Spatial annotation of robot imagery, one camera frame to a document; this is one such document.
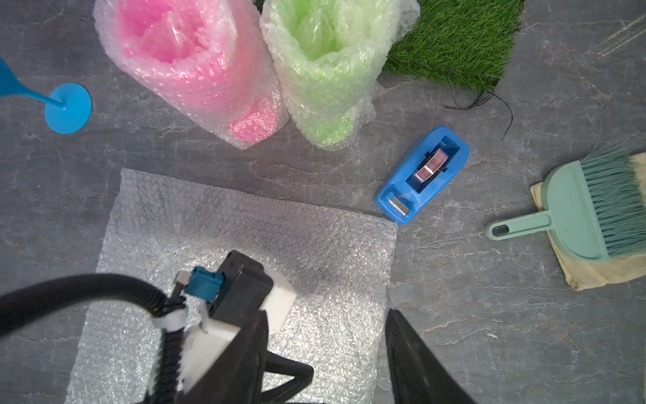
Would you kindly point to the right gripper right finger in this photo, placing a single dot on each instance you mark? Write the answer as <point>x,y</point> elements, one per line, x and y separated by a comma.
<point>416,374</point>

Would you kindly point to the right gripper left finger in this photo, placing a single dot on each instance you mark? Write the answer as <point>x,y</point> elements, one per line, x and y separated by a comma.
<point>236,376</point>

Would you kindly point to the blue tape dispenser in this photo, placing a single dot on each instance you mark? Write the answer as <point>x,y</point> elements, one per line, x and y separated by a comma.
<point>401,197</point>

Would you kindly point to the clear tape roll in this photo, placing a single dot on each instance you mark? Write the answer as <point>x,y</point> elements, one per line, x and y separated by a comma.
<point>432,164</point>

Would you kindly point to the blue plastic wine glass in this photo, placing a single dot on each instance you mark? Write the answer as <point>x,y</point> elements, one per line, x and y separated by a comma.
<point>67,109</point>

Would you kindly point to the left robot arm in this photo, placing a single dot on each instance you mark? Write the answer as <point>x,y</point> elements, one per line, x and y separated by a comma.
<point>137,330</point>

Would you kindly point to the green dustpan brush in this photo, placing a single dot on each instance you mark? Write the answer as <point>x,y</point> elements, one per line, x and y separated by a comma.
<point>593,209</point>

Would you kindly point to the artificial grass mat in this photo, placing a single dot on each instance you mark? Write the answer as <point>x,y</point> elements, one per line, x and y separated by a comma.
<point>340,47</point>

